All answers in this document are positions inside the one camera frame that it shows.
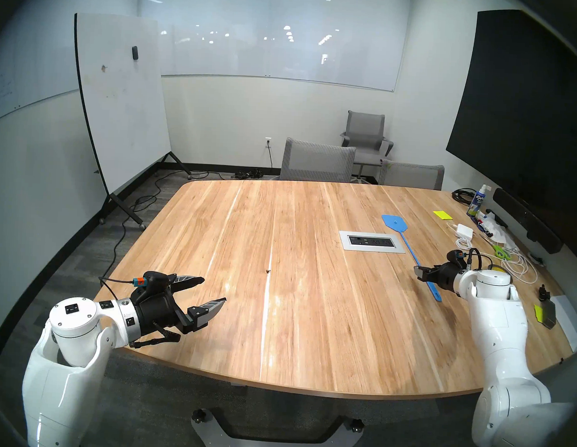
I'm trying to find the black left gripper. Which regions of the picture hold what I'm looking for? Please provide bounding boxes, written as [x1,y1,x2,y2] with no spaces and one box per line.
[128,271,229,354]

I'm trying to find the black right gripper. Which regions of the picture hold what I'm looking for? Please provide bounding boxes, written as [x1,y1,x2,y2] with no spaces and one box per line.
[412,260,462,296]

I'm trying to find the blue plastic fly swatter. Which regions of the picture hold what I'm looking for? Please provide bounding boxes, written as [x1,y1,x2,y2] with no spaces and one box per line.
[377,214,447,302]

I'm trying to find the crumpled white cloth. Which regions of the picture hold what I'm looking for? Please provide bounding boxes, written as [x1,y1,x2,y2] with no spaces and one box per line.
[480,214,517,247]

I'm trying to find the whiteboard cleaner spray bottle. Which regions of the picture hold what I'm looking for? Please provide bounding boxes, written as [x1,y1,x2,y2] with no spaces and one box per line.
[466,183,491,219]

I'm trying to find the silver table outlet box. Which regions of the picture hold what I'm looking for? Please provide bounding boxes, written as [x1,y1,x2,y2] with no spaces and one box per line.
[338,230,407,254]

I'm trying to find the narrow grey mesh chair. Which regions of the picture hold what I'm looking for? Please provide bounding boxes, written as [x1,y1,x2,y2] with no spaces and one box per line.
[377,158,445,192]

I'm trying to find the black video sound bar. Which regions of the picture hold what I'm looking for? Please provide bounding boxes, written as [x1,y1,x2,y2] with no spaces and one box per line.
[489,187,566,255]

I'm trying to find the white paper sheet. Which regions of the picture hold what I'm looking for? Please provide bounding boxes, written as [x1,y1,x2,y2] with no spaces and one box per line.
[549,294,577,352]

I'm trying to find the wide grey mesh chair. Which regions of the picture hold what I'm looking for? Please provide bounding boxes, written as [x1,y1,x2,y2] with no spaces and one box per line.
[279,137,357,185]

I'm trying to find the grey office armchair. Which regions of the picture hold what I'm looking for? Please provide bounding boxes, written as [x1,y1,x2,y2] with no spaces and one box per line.
[338,110,396,183]

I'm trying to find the rolling whiteboard on black stand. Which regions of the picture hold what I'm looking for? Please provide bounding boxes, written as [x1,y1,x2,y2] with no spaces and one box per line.
[63,12,201,233]

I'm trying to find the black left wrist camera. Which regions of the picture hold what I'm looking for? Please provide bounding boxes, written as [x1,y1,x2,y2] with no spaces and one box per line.
[131,269,173,292]

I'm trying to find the white power adapter with cable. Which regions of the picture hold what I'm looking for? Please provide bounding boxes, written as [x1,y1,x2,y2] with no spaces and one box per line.
[442,222,542,286]

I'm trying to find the green handled scissors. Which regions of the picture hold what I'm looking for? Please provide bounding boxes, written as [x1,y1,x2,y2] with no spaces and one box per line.
[479,234,514,261]

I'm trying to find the black left camera cable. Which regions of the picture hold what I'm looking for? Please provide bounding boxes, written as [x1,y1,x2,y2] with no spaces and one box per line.
[96,276,137,305]

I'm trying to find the long black floor cable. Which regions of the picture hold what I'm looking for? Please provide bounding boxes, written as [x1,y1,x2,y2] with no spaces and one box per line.
[104,166,210,282]

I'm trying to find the large black wall screen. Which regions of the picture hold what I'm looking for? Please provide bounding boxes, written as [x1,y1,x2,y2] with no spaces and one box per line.
[440,7,577,270]

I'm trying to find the large glass wall board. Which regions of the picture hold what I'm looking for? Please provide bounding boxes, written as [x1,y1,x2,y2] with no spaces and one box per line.
[132,0,412,93]

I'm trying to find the glass wall board with writing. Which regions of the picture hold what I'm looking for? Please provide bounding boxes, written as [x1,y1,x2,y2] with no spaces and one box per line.
[0,0,84,133]

